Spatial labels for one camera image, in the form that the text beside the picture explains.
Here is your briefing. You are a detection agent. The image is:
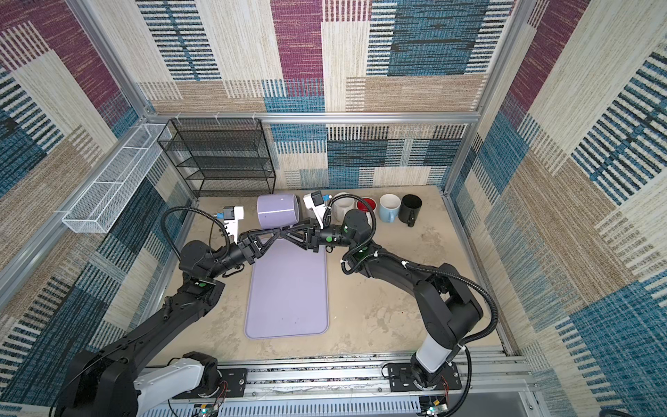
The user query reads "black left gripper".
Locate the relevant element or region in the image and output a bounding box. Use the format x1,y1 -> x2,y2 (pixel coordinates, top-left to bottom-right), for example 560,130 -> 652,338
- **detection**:
207,229 -> 278,284

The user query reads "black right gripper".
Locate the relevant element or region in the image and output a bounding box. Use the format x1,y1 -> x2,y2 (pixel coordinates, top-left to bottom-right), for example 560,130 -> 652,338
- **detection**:
280,215 -> 355,253

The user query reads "purple ceramic mug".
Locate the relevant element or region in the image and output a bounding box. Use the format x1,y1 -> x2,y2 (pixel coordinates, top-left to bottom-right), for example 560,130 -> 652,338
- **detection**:
256,194 -> 300,229

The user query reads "white patterned mug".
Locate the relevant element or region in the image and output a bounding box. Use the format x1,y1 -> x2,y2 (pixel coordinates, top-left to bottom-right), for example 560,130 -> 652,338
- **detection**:
332,192 -> 356,223

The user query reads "white ceramic mug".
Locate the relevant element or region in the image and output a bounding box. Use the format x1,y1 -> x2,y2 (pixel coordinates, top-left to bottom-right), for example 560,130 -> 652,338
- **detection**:
356,197 -> 377,225

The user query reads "light blue mug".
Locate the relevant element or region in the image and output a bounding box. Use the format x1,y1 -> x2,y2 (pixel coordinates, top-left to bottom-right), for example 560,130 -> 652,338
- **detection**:
379,194 -> 401,223

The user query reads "black ceramic mug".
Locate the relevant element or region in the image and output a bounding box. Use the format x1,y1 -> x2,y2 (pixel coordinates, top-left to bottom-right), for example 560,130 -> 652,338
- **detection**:
399,194 -> 423,228

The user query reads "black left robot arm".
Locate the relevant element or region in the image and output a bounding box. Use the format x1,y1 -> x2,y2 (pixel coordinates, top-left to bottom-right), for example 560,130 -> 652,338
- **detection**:
49,229 -> 285,416

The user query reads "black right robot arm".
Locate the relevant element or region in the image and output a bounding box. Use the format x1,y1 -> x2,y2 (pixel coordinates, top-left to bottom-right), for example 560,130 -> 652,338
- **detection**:
281,210 -> 498,389

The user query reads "lavender plastic tray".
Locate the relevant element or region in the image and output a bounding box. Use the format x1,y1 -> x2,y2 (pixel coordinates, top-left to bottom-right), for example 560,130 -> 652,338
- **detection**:
245,239 -> 329,340

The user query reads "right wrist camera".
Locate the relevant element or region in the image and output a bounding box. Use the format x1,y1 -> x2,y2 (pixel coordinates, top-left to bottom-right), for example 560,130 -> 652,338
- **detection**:
303,191 -> 332,229

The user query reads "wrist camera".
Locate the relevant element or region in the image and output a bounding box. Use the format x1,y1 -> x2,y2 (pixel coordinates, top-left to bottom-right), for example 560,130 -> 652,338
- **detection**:
216,206 -> 245,243
303,191 -> 332,229

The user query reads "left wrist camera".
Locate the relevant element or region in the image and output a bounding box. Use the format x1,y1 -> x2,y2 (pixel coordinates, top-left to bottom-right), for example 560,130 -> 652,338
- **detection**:
216,206 -> 245,243

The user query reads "black wire mesh shelf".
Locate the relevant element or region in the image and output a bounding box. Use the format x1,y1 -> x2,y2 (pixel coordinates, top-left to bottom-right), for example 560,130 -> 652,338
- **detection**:
157,118 -> 276,197

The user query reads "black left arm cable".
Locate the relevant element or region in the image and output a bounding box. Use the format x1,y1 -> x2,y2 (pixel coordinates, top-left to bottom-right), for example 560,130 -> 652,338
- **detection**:
160,206 -> 233,262

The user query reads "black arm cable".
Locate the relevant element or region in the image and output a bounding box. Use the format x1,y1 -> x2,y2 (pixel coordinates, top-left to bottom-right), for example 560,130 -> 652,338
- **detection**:
160,206 -> 233,262
322,194 -> 500,417

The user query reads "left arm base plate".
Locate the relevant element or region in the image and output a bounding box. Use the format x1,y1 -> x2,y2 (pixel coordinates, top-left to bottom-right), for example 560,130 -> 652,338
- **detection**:
211,368 -> 248,401

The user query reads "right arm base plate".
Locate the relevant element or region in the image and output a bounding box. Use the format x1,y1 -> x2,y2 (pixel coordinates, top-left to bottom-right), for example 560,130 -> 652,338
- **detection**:
380,362 -> 462,392

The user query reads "white wire mesh basket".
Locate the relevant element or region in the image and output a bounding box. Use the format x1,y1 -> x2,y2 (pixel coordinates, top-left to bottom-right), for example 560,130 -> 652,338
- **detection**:
62,123 -> 165,234

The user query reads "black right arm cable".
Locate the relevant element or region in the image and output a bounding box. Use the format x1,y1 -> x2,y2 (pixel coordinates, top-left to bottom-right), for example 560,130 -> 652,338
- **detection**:
322,194 -> 500,417

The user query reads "aluminium front rail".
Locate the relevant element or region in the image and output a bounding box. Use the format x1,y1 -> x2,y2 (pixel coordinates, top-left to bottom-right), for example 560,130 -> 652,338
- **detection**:
119,353 -> 538,417

